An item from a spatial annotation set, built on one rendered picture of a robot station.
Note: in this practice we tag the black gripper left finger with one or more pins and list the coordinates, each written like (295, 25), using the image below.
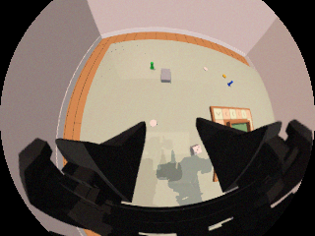
(116, 161)

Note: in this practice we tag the square board game with arrow track and green tray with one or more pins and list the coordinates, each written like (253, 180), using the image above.
(220, 114)

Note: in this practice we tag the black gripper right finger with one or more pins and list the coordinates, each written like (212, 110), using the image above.
(232, 151)

